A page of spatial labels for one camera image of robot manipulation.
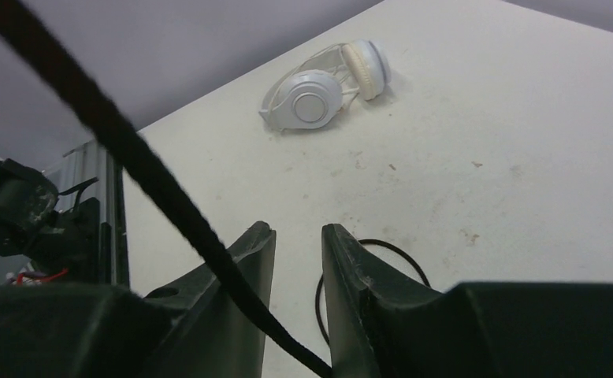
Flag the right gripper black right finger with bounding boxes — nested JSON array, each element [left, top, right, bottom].
[[321, 224, 440, 377]]

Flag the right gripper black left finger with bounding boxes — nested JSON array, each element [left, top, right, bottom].
[[142, 221, 277, 377]]

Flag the black and white headphones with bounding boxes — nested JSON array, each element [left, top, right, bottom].
[[0, 0, 432, 378]]

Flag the white wired headphones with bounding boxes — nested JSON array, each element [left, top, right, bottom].
[[258, 39, 392, 131]]

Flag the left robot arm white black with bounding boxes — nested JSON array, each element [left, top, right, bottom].
[[0, 159, 108, 287]]

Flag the aluminium rail frame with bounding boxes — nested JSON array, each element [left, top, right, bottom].
[[43, 142, 130, 287]]

